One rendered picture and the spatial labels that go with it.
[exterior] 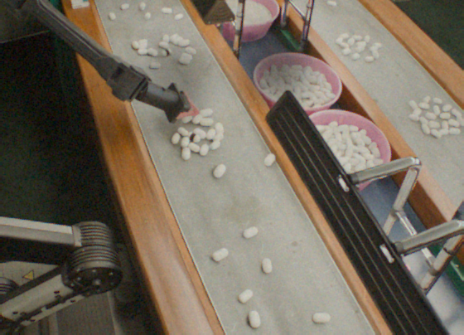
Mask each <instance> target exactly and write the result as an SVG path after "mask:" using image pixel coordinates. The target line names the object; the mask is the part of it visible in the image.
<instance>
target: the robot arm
mask: <svg viewBox="0 0 464 335"><path fill-rule="evenodd" d="M3 1H5V3H4V5H3V7H5V8H6V9H7V10H8V11H9V12H10V13H11V14H12V15H14V16H15V17H16V18H18V19H19V20H20V21H23V22H24V21H26V20H27V19H28V18H29V16H30V15H31V16H32V17H34V18H35V19H37V21H39V22H41V24H43V25H44V26H45V27H46V28H48V29H50V31H51V32H53V33H54V34H55V35H57V36H58V37H59V39H61V40H62V41H63V42H65V43H66V44H67V45H68V46H70V47H71V48H72V49H73V50H75V51H76V53H77V54H78V53H79V54H80V56H82V57H83V58H84V59H86V60H87V62H89V63H90V64H91V65H92V66H93V67H94V68H95V70H96V71H98V73H99V76H101V77H102V78H103V79H104V80H105V81H106V83H105V84H106V85H108V86H109V87H110V88H112V89H113V91H112V92H111V93H112V95H113V96H115V97H116V98H118V99H119V100H121V101H125V100H127V101H128V102H130V103H131V102H132V101H133V99H134V98H135V99H136V100H138V101H139V102H142V103H144V104H149V105H151V106H153V107H154V108H157V109H160V110H164V112H165V114H166V117H167V119H168V121H169V122H170V123H172V124H174V123H175V122H176V121H177V120H178V119H182V118H185V117H188V116H197V115H198V114H199V113H200V111H199V110H198V108H197V107H196V105H195V104H194V103H193V102H192V101H191V99H190V98H189V96H188V95H187V93H186V92H185V91H182V90H181V91H180V93H179V91H178V89H177V86H176V85H177V84H176V83H174V82H172V83H171V84H170V85H169V86H168V87H167V88H164V87H162V86H160V85H158V84H156V83H152V79H151V78H150V77H149V75H147V74H146V72H145V70H143V69H142V68H141V67H140V66H134V65H130V64H129V63H128V62H126V61H124V60H123V58H121V57H120V56H116V55H115V54H114V53H110V52H109V51H108V50H105V49H104V48H103V47H102V46H101V45H100V44H99V43H98V42H97V41H95V40H93V38H91V37H90V36H89V35H88V34H85V32H84V31H82V30H81V29H80V28H79V27H77V26H76V25H75V24H74V23H73V22H72V21H70V20H69V19H68V18H67V17H65V16H64V15H63V14H62V13H60V12H59V11H58V10H56V8H55V7H53V6H52V4H50V2H49V1H48V0H3ZM191 108H192V109H194V110H190V109H191Z"/></svg>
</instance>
